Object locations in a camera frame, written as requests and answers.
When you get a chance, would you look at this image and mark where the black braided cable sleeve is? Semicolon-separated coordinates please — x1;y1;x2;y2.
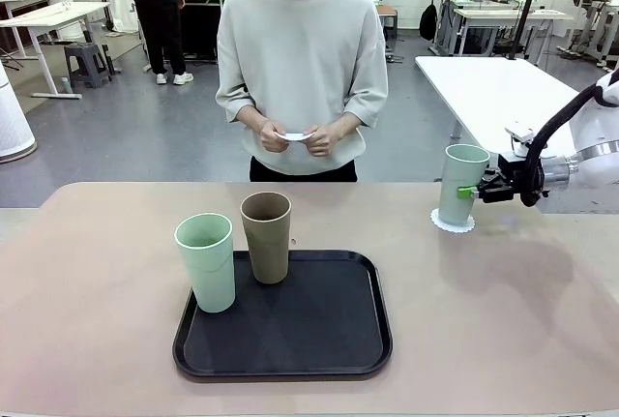
519;81;611;209

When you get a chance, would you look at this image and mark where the person's right forearm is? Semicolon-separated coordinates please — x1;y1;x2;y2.
236;104;272;133

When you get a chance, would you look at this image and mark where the white background workbench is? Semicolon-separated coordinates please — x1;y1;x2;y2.
452;7;575;58

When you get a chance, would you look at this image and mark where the black backpack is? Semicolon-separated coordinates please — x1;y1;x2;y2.
418;0;439;42

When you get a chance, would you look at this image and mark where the white perforated cylinder appliance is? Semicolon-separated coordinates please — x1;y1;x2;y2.
0;66;38;164

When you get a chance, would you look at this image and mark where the person's left hand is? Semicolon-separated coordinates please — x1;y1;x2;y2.
305;124;345;158

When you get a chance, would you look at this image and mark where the black plastic tray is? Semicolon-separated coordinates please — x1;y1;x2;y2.
172;249;394;382

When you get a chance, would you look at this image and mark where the white desk with white legs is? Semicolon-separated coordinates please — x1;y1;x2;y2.
0;0;111;100

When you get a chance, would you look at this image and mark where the person in beige sweatshirt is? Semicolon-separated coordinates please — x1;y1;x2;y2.
215;0;390;183

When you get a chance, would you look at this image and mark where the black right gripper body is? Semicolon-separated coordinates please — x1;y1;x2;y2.
485;152;524;204

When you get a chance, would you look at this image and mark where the black background workbench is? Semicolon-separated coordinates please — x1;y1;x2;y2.
178;0;228;63

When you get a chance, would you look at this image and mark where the person's right hand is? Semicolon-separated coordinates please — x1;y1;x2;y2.
259;119;294;154

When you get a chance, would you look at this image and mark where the person's left forearm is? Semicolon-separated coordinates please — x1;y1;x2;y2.
333;111;363;140

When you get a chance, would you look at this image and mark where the small brown-top side table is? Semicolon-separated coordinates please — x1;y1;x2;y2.
376;5;398;41

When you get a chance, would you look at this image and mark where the tall green cup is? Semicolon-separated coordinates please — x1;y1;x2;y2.
437;143;491;226
174;213;237;314

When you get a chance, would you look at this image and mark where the black tripod pole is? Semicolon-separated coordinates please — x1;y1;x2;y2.
506;0;550;61

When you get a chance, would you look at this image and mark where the large white glossy table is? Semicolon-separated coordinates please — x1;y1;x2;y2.
414;55;605;160

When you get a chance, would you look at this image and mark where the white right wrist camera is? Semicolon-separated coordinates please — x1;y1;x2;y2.
505;125;536;158

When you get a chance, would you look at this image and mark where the tall brown cup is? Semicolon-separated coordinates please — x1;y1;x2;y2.
240;192;293;285

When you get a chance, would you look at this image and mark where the grey plastic step stool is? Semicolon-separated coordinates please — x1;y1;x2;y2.
63;42;113;90

